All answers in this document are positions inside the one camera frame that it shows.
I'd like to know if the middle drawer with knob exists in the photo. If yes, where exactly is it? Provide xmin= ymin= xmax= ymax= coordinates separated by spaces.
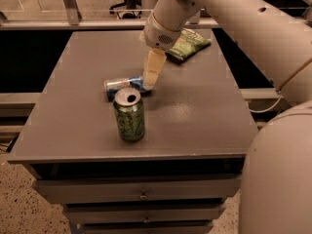
xmin=63 ymin=203 xmax=225 ymax=224

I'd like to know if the white cable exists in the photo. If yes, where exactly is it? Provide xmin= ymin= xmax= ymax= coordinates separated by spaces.
xmin=248 ymin=93 xmax=284 ymax=114

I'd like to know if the grey metal railing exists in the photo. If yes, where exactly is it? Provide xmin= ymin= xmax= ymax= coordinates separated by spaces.
xmin=0 ymin=0 xmax=312 ymax=29

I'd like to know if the green chip bag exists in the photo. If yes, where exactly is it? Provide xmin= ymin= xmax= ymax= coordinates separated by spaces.
xmin=166 ymin=28 xmax=212 ymax=62

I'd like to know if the top drawer with knob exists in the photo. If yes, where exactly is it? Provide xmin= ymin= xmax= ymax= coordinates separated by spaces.
xmin=33 ymin=175 xmax=241 ymax=204

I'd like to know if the bottom drawer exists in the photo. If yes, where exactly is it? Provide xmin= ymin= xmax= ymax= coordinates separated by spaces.
xmin=82 ymin=221 xmax=213 ymax=234

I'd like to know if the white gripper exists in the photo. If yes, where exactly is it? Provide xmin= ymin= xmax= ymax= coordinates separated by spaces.
xmin=142 ymin=13 xmax=181 ymax=91

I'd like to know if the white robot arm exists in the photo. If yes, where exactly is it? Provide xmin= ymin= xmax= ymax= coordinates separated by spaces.
xmin=143 ymin=0 xmax=312 ymax=234

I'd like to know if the grey drawer cabinet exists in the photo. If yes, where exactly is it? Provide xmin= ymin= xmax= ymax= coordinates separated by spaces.
xmin=9 ymin=31 xmax=257 ymax=234

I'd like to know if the drawer with knob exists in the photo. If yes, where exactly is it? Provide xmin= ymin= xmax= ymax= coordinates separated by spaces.
xmin=33 ymin=175 xmax=241 ymax=204
xmin=63 ymin=203 xmax=225 ymax=224

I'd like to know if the blue silver redbull can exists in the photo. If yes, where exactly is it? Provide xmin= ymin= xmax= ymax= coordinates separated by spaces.
xmin=103 ymin=76 xmax=146 ymax=98

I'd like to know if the green soda can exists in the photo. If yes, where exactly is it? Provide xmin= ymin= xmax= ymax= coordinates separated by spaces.
xmin=113 ymin=88 xmax=145 ymax=141

